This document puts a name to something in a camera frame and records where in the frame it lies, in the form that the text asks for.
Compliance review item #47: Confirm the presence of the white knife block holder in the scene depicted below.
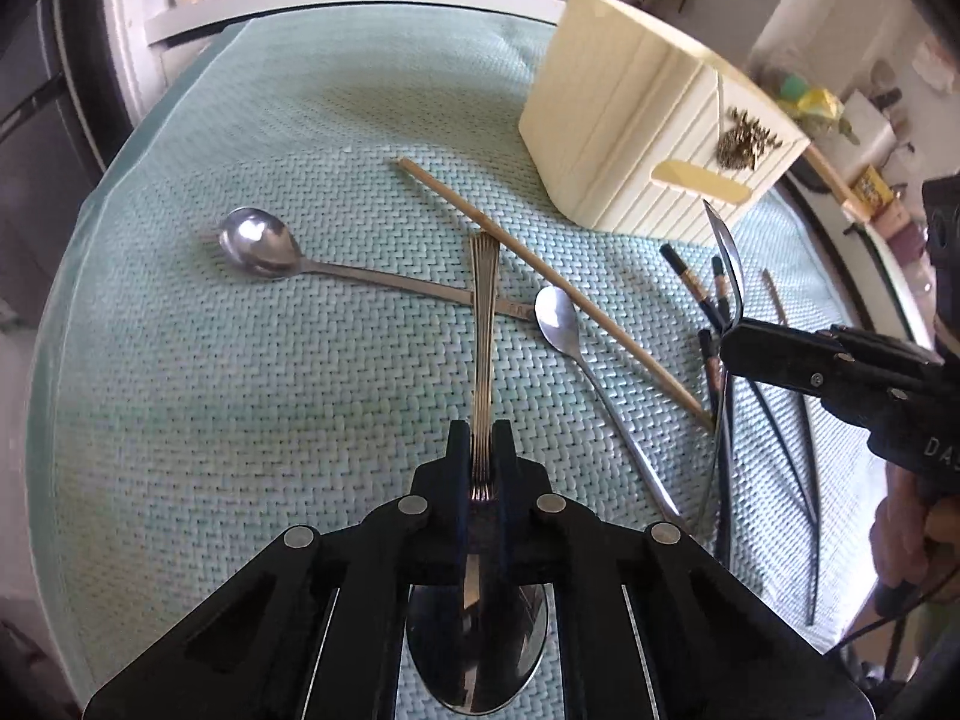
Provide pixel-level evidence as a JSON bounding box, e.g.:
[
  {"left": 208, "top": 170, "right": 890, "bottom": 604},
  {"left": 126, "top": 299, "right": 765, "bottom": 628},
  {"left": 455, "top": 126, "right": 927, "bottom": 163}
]
[{"left": 832, "top": 91, "right": 896, "bottom": 182}]

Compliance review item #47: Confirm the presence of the dark green chopstick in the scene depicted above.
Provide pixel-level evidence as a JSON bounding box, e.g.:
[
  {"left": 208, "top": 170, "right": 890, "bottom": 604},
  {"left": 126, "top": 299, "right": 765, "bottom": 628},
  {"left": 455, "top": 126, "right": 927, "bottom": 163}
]
[
  {"left": 796, "top": 394, "right": 822, "bottom": 628},
  {"left": 711, "top": 255, "right": 732, "bottom": 569}
]

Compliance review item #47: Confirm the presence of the light blue woven table mat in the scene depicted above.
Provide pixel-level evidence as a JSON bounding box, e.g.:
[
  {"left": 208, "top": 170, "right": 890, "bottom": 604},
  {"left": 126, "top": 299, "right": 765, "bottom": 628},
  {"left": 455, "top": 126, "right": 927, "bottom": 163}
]
[{"left": 26, "top": 5, "right": 885, "bottom": 707}]

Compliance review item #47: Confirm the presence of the yellow green plastic bag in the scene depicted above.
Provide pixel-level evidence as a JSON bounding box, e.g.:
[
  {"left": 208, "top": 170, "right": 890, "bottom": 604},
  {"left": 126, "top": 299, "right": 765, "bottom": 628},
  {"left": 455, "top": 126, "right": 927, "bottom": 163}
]
[{"left": 776, "top": 73, "right": 844, "bottom": 124}]

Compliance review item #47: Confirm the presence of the grey refrigerator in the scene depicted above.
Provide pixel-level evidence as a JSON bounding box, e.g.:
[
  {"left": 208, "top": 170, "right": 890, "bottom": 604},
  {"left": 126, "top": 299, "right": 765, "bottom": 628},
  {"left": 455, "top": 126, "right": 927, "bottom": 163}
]
[{"left": 2, "top": 0, "right": 101, "bottom": 327}]

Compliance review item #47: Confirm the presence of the person's right hand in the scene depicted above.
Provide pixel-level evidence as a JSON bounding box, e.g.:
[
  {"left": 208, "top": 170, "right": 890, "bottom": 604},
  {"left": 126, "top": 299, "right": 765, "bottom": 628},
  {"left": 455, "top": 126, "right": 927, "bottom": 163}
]
[{"left": 869, "top": 465, "right": 958, "bottom": 592}]

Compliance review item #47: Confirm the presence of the cream utensil holder box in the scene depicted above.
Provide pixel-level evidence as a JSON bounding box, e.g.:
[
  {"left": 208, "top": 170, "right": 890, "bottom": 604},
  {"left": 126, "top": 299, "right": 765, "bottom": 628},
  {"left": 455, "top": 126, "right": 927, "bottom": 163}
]
[{"left": 519, "top": 0, "right": 809, "bottom": 244}]

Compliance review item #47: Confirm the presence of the ornate handle silver spoon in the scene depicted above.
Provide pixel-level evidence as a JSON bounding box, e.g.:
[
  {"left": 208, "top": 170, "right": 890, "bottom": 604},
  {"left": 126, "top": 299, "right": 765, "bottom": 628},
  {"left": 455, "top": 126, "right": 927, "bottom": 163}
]
[{"left": 407, "top": 232, "right": 548, "bottom": 717}]

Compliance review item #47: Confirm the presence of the brown wooden chopstick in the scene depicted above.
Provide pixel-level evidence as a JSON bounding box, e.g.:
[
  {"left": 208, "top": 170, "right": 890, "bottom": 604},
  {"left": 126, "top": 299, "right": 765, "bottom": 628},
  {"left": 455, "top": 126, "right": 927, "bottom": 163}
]
[{"left": 761, "top": 268, "right": 789, "bottom": 327}]

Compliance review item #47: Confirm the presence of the small silver spoon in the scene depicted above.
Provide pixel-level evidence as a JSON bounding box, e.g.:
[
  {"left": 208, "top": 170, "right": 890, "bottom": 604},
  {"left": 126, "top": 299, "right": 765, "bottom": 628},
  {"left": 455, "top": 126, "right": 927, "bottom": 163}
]
[{"left": 534, "top": 286, "right": 686, "bottom": 530}]

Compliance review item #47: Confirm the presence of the wooden cutting board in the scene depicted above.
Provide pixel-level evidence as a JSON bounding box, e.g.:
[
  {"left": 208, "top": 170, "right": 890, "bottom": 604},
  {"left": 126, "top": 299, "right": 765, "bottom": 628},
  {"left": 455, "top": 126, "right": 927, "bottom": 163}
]
[{"left": 804, "top": 143, "right": 871, "bottom": 224}]

